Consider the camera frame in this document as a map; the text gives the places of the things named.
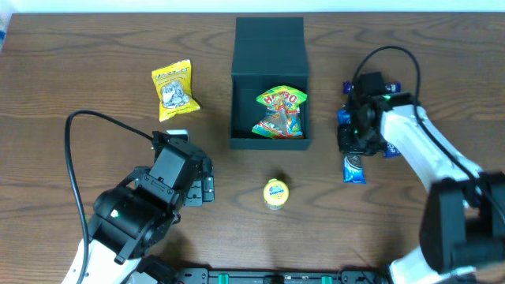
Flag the blue Eclipse mint pack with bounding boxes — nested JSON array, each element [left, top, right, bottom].
[[383, 143, 402, 159]]

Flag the blue Oreo cookie pack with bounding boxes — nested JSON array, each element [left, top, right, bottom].
[[337, 109, 366, 184]]

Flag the yellow round gum container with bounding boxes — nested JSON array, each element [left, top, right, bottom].
[[263, 178, 290, 210]]

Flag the Haribo gummy candy bag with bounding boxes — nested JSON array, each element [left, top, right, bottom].
[[252, 85, 307, 139]]

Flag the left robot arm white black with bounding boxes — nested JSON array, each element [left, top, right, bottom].
[[64, 157, 214, 283]]

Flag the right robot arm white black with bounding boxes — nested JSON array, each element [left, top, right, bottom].
[[338, 93, 504, 283]]

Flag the Dairy Milk chocolate bar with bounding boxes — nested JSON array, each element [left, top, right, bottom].
[[342, 81, 401, 95]]

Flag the yellow sunflower seed bag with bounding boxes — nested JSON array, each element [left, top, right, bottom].
[[151, 59, 200, 122]]

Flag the dark green open box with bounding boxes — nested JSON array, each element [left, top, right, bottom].
[[230, 17, 312, 151]]

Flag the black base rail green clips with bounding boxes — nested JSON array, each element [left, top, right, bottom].
[[137, 262, 391, 284]]

